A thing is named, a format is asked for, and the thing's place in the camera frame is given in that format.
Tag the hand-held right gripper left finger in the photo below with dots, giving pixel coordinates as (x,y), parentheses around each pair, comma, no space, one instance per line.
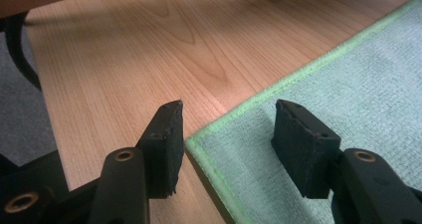
(166,151)

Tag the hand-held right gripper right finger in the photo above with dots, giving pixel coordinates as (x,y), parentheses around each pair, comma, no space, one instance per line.
(305,151)

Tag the light green towel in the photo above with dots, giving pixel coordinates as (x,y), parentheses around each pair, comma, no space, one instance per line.
(331,94)

